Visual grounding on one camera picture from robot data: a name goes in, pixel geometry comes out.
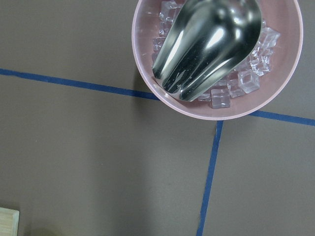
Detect clear ice cubes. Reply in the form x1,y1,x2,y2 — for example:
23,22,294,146
153,0,280,109

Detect steel ice scoop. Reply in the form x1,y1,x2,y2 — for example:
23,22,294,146
152,0,262,102

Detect pink bowl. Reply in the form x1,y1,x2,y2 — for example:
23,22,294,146
131,0,303,120

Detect bamboo cutting board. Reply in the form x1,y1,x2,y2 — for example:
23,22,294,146
0,207,20,236

